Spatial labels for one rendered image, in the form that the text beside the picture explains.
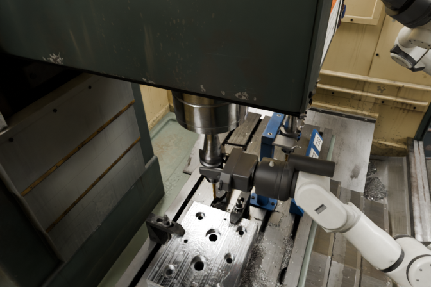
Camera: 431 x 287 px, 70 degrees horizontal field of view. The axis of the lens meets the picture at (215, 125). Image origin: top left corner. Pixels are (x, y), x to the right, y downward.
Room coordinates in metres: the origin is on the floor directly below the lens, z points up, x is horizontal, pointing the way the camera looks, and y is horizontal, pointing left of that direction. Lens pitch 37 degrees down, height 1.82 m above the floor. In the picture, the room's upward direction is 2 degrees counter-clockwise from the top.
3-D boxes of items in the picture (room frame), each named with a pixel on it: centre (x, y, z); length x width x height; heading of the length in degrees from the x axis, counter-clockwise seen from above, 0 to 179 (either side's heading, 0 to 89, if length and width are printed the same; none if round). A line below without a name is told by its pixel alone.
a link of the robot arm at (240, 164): (0.50, -0.08, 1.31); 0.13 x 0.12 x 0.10; 157
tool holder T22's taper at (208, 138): (0.54, 0.01, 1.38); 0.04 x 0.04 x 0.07
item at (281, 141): (0.72, -0.21, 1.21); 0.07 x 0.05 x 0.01; 65
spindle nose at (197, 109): (0.55, 0.01, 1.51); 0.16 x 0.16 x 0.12
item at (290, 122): (0.77, -0.24, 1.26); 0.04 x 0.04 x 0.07
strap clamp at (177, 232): (0.59, 0.17, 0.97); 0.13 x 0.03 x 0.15; 65
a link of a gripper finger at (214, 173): (0.51, 0.01, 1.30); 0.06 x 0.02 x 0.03; 67
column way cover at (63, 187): (0.74, 0.41, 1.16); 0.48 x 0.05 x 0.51; 155
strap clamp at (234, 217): (0.65, -0.07, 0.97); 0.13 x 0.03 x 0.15; 155
